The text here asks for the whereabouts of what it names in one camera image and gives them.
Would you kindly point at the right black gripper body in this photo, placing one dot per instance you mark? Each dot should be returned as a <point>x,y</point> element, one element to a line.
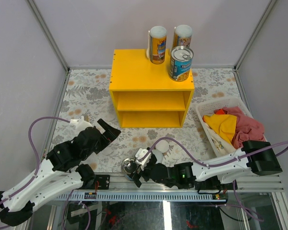
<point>146,173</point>

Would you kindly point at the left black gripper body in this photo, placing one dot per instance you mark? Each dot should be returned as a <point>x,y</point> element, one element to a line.
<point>87,155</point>

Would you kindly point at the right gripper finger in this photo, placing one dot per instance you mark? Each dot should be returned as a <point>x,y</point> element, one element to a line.
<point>136,180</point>
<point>153,158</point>

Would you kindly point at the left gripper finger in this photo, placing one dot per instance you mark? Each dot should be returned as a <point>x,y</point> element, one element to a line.
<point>109,134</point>
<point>100,146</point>

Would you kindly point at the silver pull-tab can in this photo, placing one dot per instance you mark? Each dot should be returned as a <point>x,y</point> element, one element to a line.
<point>180,63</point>
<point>128,167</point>

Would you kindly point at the lidded can white lid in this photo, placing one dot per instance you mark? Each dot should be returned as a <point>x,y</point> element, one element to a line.
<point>162,146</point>

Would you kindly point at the tall can with plastic lid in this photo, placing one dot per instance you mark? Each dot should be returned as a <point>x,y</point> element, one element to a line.
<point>182,36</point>

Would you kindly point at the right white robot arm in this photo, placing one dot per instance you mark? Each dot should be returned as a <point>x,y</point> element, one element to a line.
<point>255,157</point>

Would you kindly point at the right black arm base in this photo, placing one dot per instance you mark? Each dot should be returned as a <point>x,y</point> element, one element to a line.
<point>213,186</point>

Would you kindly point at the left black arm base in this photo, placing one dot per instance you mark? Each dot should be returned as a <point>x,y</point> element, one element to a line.
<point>98,179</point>

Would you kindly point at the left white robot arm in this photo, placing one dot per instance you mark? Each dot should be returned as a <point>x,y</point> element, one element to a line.
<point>62,170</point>

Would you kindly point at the lidded can yellow label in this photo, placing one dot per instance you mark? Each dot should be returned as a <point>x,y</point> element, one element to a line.
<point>158,155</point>

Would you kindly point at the yellow wooden shelf cabinet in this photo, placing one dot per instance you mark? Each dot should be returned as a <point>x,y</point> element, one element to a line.
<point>143,94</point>

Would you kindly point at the patterned white cloth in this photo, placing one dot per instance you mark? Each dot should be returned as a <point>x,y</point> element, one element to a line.
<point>223,147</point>

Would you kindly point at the white plastic basket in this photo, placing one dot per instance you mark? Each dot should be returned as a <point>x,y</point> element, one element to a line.
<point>210,107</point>

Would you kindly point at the yellow cloth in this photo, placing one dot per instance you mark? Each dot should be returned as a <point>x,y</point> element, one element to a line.
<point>222,123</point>

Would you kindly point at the pink cloth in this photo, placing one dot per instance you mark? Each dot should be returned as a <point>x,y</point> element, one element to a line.
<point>247,128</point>

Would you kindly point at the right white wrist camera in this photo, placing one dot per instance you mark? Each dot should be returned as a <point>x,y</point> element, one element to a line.
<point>142,157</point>

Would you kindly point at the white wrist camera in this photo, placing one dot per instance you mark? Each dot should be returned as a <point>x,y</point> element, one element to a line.
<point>142,157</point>
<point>80,124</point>

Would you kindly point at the aluminium front rail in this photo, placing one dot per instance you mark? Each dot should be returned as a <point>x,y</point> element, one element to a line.
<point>247,183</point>

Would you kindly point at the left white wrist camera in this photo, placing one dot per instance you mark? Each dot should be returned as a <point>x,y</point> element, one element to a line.
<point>80,124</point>

